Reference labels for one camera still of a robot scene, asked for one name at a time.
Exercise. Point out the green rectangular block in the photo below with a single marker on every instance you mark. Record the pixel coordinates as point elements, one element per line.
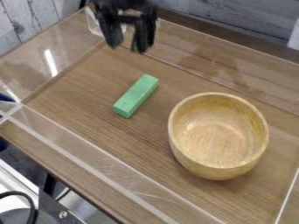
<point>135,96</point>

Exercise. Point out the black table leg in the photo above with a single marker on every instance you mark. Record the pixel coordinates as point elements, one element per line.
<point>50,185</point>

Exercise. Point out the black metal bracket with screw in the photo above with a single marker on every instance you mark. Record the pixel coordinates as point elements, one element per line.
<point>53,212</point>

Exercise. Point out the clear acrylic enclosure wall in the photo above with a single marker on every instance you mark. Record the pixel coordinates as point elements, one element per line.
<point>65,78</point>

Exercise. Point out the light wooden bowl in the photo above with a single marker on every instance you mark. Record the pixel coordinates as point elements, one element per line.
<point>218,135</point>

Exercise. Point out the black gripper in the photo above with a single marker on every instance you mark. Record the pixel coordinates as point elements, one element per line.
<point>107,11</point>

